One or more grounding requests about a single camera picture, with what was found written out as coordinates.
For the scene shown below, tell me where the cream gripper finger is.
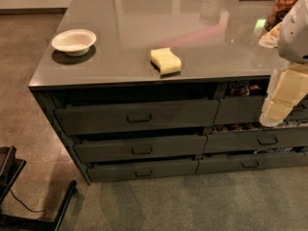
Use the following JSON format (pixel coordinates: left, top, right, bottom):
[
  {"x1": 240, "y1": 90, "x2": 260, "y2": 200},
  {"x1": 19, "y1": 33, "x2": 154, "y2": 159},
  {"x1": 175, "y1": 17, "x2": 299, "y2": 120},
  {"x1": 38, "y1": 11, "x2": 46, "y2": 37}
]
[{"x1": 259, "y1": 99, "x2": 295, "y2": 127}]

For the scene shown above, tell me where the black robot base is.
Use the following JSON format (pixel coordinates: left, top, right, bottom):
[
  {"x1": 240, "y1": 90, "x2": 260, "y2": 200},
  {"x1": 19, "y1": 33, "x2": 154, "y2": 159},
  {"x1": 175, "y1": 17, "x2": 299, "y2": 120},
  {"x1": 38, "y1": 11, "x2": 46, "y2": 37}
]
[{"x1": 0, "y1": 145, "x2": 77, "y2": 231}]

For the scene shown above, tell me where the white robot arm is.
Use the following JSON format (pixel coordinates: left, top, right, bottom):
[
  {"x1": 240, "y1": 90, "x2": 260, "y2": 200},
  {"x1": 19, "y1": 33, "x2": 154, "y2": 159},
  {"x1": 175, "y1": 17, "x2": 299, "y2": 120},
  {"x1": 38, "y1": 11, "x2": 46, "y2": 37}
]
[{"x1": 259, "y1": 0, "x2": 308, "y2": 127}]

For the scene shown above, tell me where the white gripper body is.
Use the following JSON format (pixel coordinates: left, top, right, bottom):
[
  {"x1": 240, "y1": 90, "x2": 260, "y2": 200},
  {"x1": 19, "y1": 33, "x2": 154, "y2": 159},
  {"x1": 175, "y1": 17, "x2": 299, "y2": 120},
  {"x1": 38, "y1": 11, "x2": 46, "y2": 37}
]
[{"x1": 268, "y1": 63, "x2": 308, "y2": 106}]

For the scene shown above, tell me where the yellow sponge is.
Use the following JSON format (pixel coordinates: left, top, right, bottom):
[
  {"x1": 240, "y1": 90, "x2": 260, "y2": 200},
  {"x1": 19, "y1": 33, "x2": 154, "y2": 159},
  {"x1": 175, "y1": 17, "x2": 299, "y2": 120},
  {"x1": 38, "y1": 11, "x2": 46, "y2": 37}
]
[{"x1": 150, "y1": 47, "x2": 182, "y2": 75}]

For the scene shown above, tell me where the glass snack jar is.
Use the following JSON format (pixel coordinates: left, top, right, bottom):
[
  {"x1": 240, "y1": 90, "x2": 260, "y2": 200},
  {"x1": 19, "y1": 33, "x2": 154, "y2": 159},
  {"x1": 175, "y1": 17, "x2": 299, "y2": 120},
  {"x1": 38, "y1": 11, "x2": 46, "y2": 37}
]
[{"x1": 265, "y1": 0, "x2": 298, "y2": 31}]

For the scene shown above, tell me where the white paper bowl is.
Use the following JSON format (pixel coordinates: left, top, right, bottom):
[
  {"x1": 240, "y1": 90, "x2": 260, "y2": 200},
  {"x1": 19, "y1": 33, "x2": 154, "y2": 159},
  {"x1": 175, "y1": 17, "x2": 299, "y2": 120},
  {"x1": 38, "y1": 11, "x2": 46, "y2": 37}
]
[{"x1": 51, "y1": 29, "x2": 96, "y2": 57}]

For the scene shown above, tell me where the grey drawer cabinet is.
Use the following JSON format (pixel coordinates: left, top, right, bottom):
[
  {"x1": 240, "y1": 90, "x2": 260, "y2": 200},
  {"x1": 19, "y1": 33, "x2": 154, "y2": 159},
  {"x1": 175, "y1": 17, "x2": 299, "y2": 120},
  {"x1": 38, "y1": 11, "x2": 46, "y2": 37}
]
[{"x1": 29, "y1": 0, "x2": 308, "y2": 183}]

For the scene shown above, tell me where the black cable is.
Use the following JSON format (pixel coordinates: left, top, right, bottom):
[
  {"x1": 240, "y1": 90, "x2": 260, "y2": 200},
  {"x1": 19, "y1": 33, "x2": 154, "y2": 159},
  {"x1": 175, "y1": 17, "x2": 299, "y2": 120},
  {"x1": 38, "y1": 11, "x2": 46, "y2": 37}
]
[{"x1": 0, "y1": 181, "x2": 47, "y2": 215}]

